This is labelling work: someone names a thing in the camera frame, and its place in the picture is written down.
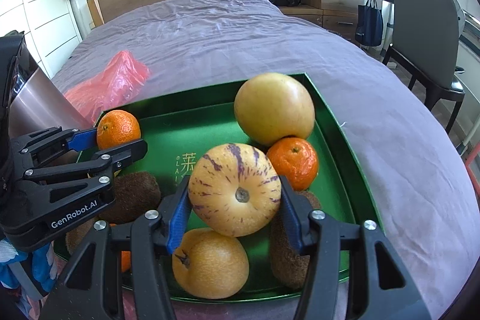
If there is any low wooden nightstand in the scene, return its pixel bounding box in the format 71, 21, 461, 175
279, 5, 324, 28

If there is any red metal frame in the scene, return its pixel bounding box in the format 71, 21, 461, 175
465, 144, 480, 171

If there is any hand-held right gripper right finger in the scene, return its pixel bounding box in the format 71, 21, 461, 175
279, 175, 432, 320

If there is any pink plastic sheet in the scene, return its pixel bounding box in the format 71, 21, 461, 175
64, 50, 151, 118

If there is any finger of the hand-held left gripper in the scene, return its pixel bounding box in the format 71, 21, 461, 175
22, 139, 149, 205
9, 126, 100, 168

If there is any brown kiwi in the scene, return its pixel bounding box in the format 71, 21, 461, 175
65, 219, 98, 255
270, 190, 323, 289
98, 172, 162, 224

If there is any white wardrobe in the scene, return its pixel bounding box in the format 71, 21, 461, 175
0, 0, 83, 81

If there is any person's left hand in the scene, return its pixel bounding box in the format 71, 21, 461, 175
0, 241, 57, 306

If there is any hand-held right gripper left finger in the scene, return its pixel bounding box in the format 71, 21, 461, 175
39, 181, 192, 320

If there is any grey chair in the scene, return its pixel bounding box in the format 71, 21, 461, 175
382, 0, 466, 129

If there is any navy tote bag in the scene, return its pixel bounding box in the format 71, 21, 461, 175
355, 0, 384, 46

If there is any green tray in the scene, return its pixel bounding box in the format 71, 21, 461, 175
52, 72, 386, 304

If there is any orange mandarin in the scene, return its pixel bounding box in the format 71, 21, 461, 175
267, 137, 319, 192
96, 110, 142, 150
110, 224, 132, 273

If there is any purple-striped pepino melon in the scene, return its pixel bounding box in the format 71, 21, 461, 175
187, 143, 283, 237

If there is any yellow-green apple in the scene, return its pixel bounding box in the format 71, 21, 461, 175
234, 73, 316, 147

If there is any bed with purple sheet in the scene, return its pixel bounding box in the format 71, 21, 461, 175
49, 0, 477, 320

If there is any yellow pear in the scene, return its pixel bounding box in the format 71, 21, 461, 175
172, 228, 250, 299

